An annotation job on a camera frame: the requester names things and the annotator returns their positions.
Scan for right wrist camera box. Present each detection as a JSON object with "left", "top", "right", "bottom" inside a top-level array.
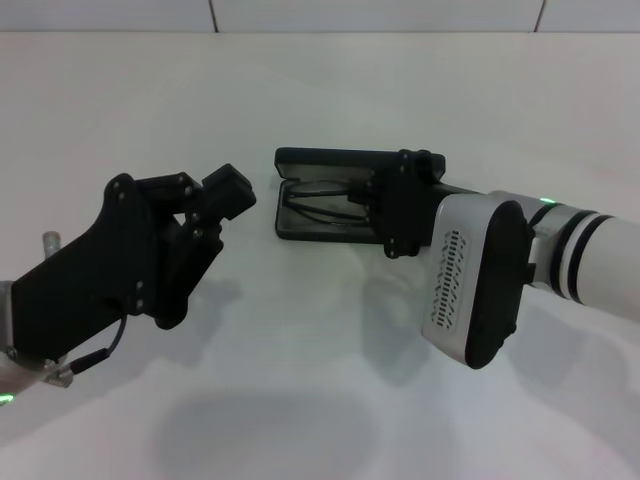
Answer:
[{"left": 422, "top": 192, "right": 534, "bottom": 372}]

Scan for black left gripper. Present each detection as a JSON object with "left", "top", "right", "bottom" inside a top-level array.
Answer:
[{"left": 10, "top": 162, "right": 258, "bottom": 363}]

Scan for black glasses case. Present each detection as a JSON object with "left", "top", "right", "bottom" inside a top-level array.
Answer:
[{"left": 273, "top": 146, "right": 447, "bottom": 245}]

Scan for black glasses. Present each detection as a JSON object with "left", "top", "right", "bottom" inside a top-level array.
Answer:
[{"left": 284, "top": 180, "right": 366, "bottom": 226}]

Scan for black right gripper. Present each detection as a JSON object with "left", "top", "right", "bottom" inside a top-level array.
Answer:
[{"left": 345, "top": 147, "right": 494, "bottom": 261}]

